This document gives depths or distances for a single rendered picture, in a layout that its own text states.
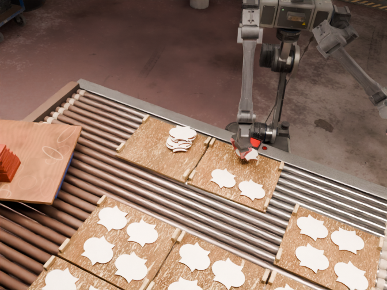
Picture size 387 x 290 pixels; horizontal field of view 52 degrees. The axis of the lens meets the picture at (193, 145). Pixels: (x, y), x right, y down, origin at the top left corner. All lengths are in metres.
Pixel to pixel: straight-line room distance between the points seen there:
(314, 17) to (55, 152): 1.55
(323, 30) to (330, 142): 2.01
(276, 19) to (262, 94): 1.90
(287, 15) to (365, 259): 1.30
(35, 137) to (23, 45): 2.96
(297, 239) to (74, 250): 0.98
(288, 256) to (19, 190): 1.22
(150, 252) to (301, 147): 2.23
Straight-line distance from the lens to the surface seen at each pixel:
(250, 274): 1.75
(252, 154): 2.08
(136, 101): 2.49
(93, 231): 1.85
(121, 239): 1.81
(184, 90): 4.11
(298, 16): 2.32
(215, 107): 3.91
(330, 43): 1.91
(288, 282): 1.77
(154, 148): 2.15
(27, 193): 1.92
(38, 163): 2.03
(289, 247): 1.86
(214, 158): 2.12
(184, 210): 1.91
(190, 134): 2.14
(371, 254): 1.98
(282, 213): 1.97
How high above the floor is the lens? 2.47
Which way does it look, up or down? 45 degrees down
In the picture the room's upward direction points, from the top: 4 degrees clockwise
